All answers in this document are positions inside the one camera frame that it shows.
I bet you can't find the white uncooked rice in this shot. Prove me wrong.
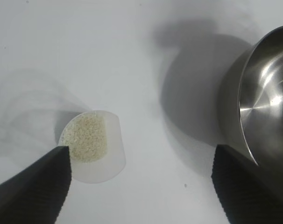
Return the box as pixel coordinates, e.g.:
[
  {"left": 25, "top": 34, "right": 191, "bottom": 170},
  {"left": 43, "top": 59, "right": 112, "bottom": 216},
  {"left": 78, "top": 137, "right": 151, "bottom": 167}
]
[{"left": 62, "top": 112, "right": 108, "bottom": 163}]

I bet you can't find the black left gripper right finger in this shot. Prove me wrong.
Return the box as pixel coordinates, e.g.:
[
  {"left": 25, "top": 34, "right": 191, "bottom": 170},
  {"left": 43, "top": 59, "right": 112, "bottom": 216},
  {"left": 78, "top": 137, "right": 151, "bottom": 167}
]
[{"left": 211, "top": 144, "right": 283, "bottom": 224}]

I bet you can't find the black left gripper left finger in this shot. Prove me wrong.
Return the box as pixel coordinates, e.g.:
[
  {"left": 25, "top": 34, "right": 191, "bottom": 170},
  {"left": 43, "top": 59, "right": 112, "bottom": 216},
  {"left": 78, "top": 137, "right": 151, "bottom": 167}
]
[{"left": 0, "top": 146, "right": 73, "bottom": 224}]

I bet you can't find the translucent plastic measuring cup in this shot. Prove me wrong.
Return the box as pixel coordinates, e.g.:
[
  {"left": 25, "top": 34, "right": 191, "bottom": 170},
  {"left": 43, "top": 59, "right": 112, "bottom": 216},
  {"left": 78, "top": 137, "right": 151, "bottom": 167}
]
[{"left": 58, "top": 110, "right": 127, "bottom": 184}]

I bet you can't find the stainless steel mixing bowl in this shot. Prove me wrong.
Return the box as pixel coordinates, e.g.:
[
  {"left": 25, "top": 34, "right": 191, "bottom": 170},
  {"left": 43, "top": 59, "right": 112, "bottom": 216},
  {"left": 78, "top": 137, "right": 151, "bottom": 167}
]
[{"left": 217, "top": 24, "right": 283, "bottom": 196}]

